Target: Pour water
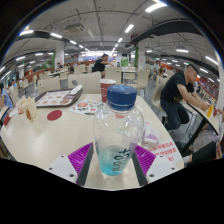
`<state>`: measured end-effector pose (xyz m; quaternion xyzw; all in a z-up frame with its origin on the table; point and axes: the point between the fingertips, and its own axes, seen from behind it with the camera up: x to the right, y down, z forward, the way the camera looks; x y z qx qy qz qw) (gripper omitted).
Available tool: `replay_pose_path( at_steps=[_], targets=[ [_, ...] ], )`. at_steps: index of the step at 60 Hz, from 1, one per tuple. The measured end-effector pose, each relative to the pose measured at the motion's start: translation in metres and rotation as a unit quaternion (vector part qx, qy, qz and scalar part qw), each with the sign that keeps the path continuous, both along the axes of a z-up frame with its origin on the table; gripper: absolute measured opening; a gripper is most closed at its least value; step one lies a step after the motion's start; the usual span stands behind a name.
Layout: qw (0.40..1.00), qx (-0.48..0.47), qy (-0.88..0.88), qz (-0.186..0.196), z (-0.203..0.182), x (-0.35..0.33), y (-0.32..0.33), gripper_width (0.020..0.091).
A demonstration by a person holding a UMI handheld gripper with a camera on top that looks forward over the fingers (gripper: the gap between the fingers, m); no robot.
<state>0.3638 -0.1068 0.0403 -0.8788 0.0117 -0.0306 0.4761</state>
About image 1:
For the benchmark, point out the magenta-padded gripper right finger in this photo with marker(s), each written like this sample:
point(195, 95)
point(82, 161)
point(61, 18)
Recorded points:
point(160, 166)

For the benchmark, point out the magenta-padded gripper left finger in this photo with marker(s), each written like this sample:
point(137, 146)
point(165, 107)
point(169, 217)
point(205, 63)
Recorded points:
point(63, 166)

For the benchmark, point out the small tissue packet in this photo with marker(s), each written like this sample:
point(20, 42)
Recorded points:
point(150, 136)

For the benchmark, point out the flat round red coaster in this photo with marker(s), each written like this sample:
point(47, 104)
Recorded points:
point(54, 115)

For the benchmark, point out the clear bottle with blue cap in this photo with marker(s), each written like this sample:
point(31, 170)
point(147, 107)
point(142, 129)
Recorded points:
point(116, 133)

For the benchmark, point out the printed paper leaflet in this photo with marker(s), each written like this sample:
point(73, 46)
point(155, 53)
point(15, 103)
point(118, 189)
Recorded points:
point(85, 107)

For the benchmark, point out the beige paper snack cup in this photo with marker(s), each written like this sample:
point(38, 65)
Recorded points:
point(30, 110)

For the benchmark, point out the beige side table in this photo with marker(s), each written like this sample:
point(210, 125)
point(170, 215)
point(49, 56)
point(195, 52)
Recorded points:
point(203, 116)

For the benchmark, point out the dark food tray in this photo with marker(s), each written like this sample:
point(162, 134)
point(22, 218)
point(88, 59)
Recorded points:
point(50, 99)

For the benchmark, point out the yellow drink carton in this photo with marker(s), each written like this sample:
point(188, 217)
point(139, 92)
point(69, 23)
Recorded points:
point(209, 111)

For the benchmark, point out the person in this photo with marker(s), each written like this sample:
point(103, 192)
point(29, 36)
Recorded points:
point(5, 98)
point(176, 93)
point(99, 65)

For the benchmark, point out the white napkin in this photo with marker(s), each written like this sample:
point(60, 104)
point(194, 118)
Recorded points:
point(76, 89)

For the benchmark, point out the group of beige chairs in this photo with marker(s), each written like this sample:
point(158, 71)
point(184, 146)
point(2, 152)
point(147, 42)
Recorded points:
point(86, 82)

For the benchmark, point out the red paper cup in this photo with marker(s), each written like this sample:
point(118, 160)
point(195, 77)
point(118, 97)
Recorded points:
point(105, 88)

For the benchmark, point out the group of ceiling lights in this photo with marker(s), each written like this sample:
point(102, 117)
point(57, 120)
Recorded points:
point(129, 28)

